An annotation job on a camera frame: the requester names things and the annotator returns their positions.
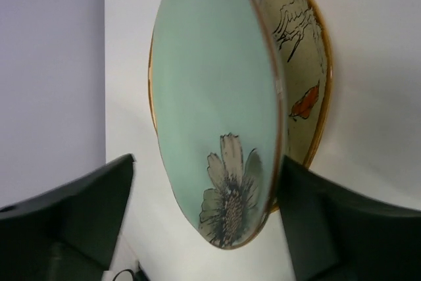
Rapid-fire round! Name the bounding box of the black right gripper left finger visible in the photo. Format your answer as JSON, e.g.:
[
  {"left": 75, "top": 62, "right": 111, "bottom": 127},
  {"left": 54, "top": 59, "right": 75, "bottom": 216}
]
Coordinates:
[{"left": 1, "top": 154, "right": 134, "bottom": 281}]

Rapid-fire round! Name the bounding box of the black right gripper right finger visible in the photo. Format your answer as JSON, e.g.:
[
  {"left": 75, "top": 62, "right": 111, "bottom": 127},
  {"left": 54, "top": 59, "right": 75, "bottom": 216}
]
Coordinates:
[{"left": 278, "top": 157, "right": 420, "bottom": 280}]

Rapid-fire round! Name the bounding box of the green flower pattern plate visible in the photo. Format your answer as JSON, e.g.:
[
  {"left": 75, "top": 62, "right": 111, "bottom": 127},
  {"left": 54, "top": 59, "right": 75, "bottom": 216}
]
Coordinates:
[{"left": 149, "top": 0, "right": 286, "bottom": 249}]

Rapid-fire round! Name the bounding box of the beige leaf pattern plate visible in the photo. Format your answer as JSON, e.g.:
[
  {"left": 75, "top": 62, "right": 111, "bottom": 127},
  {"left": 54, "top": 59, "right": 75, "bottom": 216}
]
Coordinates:
[{"left": 243, "top": 0, "right": 335, "bottom": 213}]

